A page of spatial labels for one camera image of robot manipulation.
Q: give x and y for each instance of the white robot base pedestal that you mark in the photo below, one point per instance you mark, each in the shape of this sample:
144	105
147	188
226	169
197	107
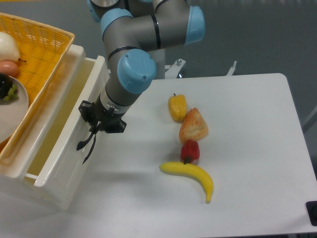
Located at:
159	57

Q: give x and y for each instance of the croissant bread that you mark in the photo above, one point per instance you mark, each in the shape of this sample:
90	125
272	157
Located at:
193	127

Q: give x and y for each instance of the yellow bell pepper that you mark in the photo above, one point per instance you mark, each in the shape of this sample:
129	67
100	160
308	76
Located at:
177	107

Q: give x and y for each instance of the dark grapes bunch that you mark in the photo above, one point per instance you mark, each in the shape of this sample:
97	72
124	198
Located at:
8	90

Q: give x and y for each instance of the white plate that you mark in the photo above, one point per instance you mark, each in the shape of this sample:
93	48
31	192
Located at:
13	112

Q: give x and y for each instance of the pink sausage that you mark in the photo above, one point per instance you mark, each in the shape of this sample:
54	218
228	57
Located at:
8	67

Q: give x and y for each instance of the red bell pepper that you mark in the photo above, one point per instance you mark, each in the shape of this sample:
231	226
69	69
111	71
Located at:
190	151

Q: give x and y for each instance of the white pear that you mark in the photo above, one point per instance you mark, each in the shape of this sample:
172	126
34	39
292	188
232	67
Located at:
9	49

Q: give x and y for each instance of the yellow woven basket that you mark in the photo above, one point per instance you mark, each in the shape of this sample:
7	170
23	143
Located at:
43	47

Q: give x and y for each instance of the white metal frame bracket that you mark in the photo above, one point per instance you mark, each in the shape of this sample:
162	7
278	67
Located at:
173	69

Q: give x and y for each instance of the white drawer cabinet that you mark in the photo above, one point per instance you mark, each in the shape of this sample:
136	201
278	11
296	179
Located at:
33	149

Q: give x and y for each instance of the yellow banana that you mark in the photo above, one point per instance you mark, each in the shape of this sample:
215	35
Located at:
192	171

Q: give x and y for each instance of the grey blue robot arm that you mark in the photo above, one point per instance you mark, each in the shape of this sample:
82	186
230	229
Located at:
128	40

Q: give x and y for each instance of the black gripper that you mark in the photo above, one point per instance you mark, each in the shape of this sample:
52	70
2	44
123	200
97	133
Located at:
97	116

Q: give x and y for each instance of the black device at edge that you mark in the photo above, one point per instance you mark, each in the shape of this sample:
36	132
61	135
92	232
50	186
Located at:
311	207

